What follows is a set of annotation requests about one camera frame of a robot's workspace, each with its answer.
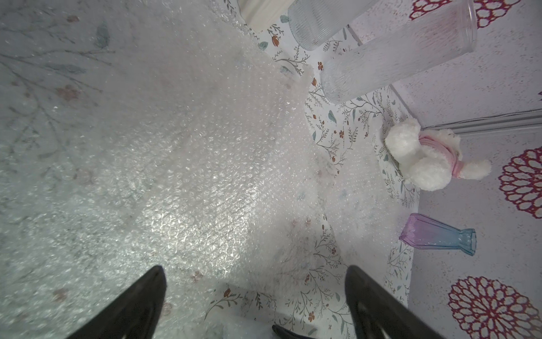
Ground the purple blue glass vase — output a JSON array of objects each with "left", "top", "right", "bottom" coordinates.
[{"left": 399, "top": 213, "right": 477, "bottom": 256}]

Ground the cream ribbed ceramic vase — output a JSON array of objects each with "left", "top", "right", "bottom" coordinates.
[{"left": 238, "top": 0, "right": 294, "bottom": 32}]

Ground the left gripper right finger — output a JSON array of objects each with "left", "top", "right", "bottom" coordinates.
[{"left": 344, "top": 266, "right": 443, "bottom": 339}]

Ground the bubble purple vase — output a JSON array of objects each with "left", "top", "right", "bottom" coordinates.
[{"left": 326, "top": 140, "right": 420, "bottom": 299}]

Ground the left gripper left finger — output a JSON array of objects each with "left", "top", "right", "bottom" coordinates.
[{"left": 68, "top": 266, "right": 167, "bottom": 339}]

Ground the white pink plush toy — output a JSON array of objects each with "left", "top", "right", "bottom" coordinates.
[{"left": 385, "top": 118, "right": 491, "bottom": 192}]

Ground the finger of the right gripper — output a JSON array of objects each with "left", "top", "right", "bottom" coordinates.
[{"left": 272, "top": 324, "right": 312, "bottom": 339}]

